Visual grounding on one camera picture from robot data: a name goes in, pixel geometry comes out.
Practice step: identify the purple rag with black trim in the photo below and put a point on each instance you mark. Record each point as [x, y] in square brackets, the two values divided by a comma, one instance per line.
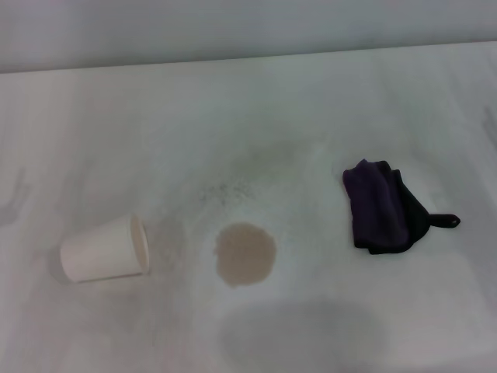
[378, 206]

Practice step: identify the white paper cup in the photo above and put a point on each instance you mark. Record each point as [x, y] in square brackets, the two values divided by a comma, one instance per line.
[101, 250]

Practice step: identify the brown water stain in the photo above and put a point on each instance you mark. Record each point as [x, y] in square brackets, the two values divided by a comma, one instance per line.
[245, 254]

